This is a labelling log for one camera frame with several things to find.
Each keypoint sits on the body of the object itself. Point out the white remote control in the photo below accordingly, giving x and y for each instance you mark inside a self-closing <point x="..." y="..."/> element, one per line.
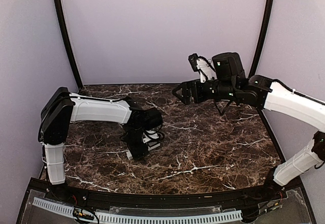
<point x="139" y="151"/>

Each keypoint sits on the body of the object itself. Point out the left black frame post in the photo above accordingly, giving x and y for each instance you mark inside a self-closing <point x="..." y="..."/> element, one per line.
<point x="67" y="43"/>

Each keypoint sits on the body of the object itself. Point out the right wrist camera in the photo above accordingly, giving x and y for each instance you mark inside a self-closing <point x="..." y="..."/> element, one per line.
<point x="203" y="66"/>

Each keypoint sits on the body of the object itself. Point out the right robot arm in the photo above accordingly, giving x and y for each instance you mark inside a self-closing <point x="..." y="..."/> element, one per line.
<point x="223" y="78"/>

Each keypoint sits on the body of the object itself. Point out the right black frame post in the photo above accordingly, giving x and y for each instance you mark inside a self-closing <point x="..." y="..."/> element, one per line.
<point x="262" y="37"/>

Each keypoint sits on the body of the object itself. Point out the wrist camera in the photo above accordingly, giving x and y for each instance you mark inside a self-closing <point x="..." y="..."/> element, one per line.
<point x="152" y="136"/>
<point x="203" y="66"/>

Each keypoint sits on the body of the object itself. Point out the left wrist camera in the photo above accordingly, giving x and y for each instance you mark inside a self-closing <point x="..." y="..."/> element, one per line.
<point x="152" y="136"/>

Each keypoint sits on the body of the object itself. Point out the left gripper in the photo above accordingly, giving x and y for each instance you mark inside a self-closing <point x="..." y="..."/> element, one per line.
<point x="127" y="138"/>

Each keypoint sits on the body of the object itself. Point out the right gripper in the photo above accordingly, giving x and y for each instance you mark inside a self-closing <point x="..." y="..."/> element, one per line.
<point x="195" y="84"/>

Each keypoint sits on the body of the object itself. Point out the black front rail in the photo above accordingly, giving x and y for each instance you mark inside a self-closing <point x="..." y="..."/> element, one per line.
<point x="246" y="198"/>

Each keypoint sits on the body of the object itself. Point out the black frame post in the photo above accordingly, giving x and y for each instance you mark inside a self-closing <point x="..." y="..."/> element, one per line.
<point x="67" y="43"/>
<point x="262" y="37"/>

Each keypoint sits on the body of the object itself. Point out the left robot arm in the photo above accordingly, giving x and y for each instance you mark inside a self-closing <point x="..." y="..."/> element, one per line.
<point x="141" y="127"/>

